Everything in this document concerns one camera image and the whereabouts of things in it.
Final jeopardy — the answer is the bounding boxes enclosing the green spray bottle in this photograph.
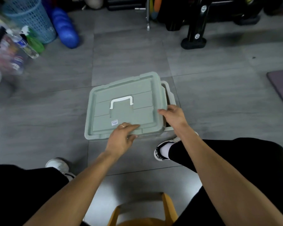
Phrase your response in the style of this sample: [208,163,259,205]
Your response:
[20,25,46,54]

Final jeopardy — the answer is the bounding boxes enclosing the grey-green box lid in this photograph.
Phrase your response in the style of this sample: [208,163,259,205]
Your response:
[84,72,169,141]

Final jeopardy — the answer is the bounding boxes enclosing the wooden stool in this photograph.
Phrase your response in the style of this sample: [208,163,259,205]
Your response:
[107,192,179,226]

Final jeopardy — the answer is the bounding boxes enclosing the grey plastic storage box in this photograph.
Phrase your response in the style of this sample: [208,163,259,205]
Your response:
[132,80,177,139]

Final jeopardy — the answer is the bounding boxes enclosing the clear water bottle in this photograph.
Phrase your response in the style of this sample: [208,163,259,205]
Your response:
[6,29,39,60]

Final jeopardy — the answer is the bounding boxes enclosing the white shoe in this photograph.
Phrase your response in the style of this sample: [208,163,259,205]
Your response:
[153,132,200,162]
[45,158,76,181]

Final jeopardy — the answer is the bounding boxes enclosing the person's left hand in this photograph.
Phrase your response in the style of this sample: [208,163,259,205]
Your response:
[104,122,141,159]

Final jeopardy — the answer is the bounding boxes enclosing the light blue mesh basket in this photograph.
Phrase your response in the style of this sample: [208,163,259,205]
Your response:
[2,0,57,44]

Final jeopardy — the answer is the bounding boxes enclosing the orange and green foam stick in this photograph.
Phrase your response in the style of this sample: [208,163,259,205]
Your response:
[153,0,163,19]

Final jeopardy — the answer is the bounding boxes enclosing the person's right leg black trousers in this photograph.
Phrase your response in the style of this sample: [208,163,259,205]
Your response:
[169,137,283,226]

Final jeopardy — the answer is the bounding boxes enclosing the person's left leg black trousers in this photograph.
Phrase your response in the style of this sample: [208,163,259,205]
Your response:
[0,164,90,226]

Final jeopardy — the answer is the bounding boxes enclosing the white left shoe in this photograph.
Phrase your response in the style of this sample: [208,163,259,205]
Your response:
[45,158,76,181]

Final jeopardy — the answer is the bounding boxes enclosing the grey metal bowl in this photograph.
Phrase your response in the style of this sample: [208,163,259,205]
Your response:
[0,68,14,104]

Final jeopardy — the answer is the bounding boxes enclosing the clear plastic lidded bin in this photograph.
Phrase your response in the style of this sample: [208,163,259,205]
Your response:
[0,21,30,76]

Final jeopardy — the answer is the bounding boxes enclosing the person's right forearm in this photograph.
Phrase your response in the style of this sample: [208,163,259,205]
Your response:
[177,132,283,226]

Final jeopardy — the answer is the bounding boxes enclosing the person's leg black trousers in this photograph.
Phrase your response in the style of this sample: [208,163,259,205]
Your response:
[0,164,90,226]
[169,137,283,226]

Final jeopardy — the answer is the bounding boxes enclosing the beige exercise ball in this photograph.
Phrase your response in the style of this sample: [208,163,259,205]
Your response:
[84,0,104,10]

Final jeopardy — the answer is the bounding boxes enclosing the person's right hand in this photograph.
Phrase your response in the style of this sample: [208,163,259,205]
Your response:
[157,105,191,137]

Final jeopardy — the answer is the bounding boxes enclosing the white right shoe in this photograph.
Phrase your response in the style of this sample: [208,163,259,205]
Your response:
[153,132,200,162]

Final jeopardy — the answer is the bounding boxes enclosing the black dumbbell rack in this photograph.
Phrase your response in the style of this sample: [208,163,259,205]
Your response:
[155,0,283,50]

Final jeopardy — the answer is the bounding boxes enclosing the person's left forearm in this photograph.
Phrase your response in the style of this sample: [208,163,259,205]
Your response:
[23,150,116,226]

